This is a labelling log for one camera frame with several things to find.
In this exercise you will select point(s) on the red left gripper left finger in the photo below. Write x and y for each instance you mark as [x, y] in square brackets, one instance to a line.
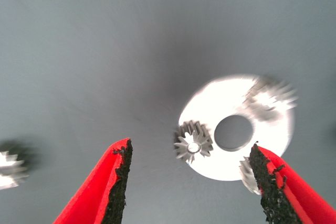
[99, 187]

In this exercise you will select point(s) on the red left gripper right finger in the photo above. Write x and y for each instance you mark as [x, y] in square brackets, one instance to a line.
[283, 190]

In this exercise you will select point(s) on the larger steel gear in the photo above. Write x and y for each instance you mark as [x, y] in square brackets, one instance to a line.
[10, 163]

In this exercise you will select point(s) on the smaller dark steel gear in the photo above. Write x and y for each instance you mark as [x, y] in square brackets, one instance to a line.
[193, 142]

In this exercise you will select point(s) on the small steel gear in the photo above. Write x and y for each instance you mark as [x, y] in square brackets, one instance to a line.
[248, 174]
[267, 100]

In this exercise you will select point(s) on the round metal plate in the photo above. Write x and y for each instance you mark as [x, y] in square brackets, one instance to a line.
[210, 103]

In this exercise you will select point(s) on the dark grey table cloth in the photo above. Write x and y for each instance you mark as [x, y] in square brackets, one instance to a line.
[78, 51]

